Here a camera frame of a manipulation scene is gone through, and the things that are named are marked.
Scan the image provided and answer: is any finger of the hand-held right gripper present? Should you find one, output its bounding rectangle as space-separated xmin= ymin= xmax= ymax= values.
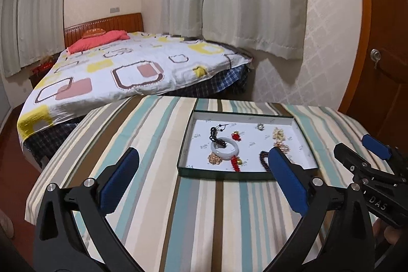
xmin=334 ymin=143 xmax=373 ymax=178
xmin=362 ymin=134 xmax=408 ymax=161

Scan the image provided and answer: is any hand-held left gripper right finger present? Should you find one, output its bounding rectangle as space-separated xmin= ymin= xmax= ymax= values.
xmin=268 ymin=147 xmax=377 ymax=272

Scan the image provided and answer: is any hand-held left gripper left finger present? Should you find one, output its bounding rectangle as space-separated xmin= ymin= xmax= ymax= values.
xmin=33 ymin=147 xmax=141 ymax=272

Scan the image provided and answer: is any dark red bead bracelet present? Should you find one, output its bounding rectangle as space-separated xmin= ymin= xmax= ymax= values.
xmin=259 ymin=150 xmax=275 ymax=172

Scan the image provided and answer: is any dark green shallow box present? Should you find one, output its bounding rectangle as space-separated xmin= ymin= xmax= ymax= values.
xmin=177 ymin=99 xmax=319 ymax=182

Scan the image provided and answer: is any large gold charm red knot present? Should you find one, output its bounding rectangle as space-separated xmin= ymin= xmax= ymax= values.
xmin=229 ymin=156 xmax=244 ymax=171

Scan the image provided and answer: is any white jade bangle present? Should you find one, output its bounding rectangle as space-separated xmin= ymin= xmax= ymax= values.
xmin=210 ymin=137 xmax=239 ymax=161

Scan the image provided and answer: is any black gourd pendant with tassel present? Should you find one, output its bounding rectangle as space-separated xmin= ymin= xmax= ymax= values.
xmin=209 ymin=124 xmax=228 ymax=145

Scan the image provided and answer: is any person's right hand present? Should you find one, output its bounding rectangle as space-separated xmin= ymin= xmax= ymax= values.
xmin=373 ymin=218 xmax=404 ymax=244

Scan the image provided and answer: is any metal door lock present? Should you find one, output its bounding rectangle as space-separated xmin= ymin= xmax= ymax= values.
xmin=370 ymin=48 xmax=382 ymax=69

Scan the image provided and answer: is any bed with patterned sheet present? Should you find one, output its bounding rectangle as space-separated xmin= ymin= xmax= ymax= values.
xmin=17 ymin=31 xmax=251 ymax=142

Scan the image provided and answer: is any wooden door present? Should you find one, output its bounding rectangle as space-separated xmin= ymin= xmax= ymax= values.
xmin=338 ymin=0 xmax=408 ymax=145

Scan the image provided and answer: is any wooden nightstand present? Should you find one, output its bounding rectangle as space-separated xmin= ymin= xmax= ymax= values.
xmin=29 ymin=55 xmax=59 ymax=89

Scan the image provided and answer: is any pink pillow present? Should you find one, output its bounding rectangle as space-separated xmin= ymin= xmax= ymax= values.
xmin=68 ymin=30 xmax=130 ymax=54

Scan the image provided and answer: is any orange cushion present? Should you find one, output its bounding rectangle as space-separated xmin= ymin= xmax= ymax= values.
xmin=83 ymin=28 xmax=106 ymax=38

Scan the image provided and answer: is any wooden headboard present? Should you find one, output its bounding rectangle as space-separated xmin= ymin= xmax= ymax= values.
xmin=64 ymin=13 xmax=144 ymax=48

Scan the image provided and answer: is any grey side curtain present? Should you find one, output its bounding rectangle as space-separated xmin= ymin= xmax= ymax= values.
xmin=0 ymin=0 xmax=69 ymax=78

